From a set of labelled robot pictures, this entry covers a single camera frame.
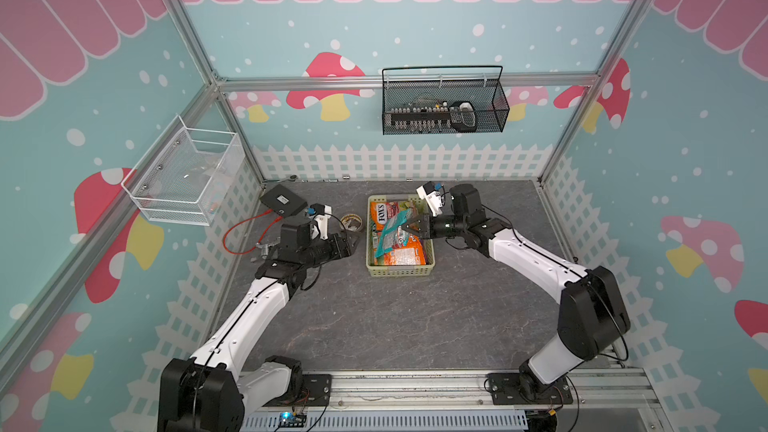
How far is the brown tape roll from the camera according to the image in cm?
107

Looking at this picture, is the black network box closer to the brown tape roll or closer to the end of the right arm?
the brown tape roll

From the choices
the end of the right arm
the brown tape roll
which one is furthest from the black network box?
the end of the right arm

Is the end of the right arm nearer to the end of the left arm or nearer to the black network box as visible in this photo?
the end of the left arm
